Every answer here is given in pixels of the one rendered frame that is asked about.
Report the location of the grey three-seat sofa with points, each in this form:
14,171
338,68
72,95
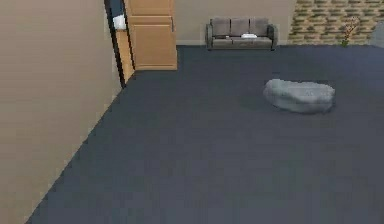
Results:
240,29

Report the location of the light wooden room door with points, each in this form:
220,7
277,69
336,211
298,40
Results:
151,36

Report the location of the thin house plant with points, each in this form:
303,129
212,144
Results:
348,31

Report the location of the small white object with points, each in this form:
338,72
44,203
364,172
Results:
249,35

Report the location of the grey floor cushion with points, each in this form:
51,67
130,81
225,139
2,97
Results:
299,96

